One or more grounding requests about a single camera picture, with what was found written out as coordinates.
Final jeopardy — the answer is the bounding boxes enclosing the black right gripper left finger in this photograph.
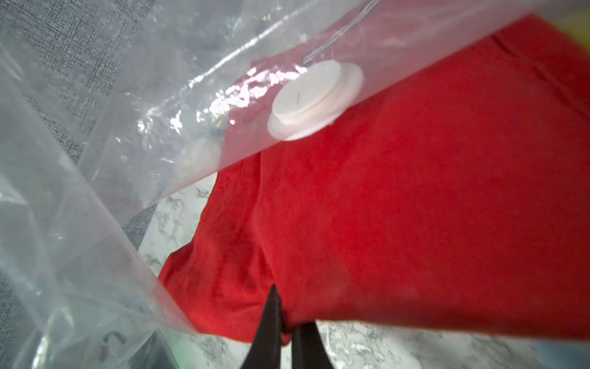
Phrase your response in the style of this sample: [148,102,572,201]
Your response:
[241,285,283,369]

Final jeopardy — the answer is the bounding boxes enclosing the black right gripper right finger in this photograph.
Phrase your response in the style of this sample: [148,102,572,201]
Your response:
[291,321,334,369]

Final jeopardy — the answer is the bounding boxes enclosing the white vacuum bag valve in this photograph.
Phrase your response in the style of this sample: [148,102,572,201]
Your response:
[267,60,364,141]

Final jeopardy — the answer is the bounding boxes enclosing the yellow garment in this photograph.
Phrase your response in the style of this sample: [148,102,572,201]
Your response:
[555,10,590,49]

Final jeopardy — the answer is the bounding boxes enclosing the clear plastic vacuum bag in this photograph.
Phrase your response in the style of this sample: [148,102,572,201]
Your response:
[0,0,590,369]

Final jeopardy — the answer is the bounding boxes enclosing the red striped waistband shorts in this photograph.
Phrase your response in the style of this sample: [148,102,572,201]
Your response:
[158,17,589,341]

